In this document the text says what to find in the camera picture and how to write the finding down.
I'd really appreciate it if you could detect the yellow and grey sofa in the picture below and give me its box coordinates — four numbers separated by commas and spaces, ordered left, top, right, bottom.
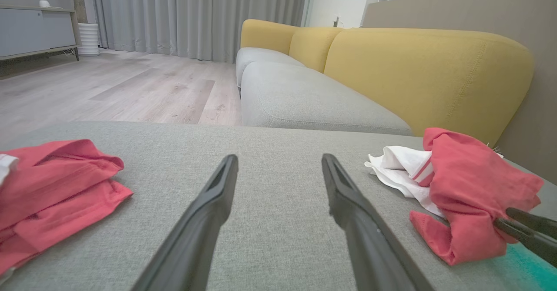
235, 19, 535, 146

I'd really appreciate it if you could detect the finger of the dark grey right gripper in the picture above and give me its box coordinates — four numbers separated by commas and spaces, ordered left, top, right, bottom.
506, 207, 557, 242
494, 217, 557, 268

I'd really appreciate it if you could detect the red white number jersey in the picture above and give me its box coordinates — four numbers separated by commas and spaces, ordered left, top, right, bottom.
365, 128, 544, 266

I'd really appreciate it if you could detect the crumpled red garment pile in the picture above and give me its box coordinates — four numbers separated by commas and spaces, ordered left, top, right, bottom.
0, 139, 134, 283

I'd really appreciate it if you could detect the grey and green TV cabinet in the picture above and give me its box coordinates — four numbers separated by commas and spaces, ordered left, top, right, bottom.
0, 5, 81, 62

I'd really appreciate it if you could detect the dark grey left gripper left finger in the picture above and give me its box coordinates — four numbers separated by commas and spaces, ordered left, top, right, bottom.
131, 154, 239, 291

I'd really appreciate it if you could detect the grey curtain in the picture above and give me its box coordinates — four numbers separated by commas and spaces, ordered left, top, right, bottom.
83, 0, 309, 63

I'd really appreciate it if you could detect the white ribbed plant pot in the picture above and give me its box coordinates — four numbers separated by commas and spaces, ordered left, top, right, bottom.
78, 23, 100, 57

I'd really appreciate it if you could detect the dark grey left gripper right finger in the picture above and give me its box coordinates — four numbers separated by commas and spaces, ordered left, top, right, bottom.
321, 154, 436, 291

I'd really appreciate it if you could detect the beige partition panel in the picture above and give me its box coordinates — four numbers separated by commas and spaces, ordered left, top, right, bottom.
363, 0, 557, 185

